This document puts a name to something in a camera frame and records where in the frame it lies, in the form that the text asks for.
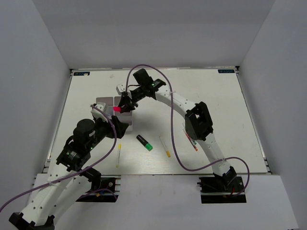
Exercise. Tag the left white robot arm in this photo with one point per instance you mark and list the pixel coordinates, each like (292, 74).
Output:
(69, 179)

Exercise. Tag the yellow capped white marker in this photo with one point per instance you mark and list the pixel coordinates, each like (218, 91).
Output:
(165, 147)

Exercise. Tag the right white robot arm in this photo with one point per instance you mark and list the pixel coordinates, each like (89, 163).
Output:
(198, 122)

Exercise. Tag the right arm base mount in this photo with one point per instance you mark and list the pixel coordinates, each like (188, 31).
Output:
(213, 193)

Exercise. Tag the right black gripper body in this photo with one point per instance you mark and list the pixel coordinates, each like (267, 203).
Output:
(138, 94)

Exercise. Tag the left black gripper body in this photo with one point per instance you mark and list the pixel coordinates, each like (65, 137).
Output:
(103, 129)

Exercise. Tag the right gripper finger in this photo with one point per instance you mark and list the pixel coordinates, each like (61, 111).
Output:
(124, 101)
(126, 107)

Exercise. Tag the left corner blue label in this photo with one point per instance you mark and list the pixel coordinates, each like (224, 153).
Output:
(83, 73)

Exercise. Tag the red orange pen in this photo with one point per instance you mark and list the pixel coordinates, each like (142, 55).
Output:
(190, 140)

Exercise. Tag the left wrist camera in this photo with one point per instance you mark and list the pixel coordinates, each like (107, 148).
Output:
(100, 111)

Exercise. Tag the yellow marker near left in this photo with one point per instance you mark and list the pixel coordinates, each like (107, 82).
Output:
(118, 155)

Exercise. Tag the white left organizer box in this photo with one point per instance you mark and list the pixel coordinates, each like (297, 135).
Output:
(106, 105)

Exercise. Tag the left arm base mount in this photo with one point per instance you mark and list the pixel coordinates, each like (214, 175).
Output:
(107, 192)

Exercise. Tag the right corner blue label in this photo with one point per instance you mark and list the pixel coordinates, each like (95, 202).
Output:
(224, 71)

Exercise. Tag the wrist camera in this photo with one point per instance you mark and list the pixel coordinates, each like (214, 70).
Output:
(121, 90)
(100, 111)

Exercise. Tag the white right organizer box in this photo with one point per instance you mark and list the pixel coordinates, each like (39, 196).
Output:
(123, 117)

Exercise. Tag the pink black highlighter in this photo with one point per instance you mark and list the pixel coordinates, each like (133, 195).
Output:
(116, 109)

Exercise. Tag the white organizer box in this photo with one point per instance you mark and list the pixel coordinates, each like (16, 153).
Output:
(123, 117)
(106, 105)

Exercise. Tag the green black highlighter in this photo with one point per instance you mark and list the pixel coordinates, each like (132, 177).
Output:
(144, 142)

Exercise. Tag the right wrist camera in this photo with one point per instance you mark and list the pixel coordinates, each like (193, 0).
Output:
(121, 90)

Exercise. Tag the corner blue label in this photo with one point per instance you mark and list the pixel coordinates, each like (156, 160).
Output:
(224, 71)
(83, 73)

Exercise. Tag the green clear pen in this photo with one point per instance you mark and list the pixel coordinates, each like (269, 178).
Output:
(193, 141)

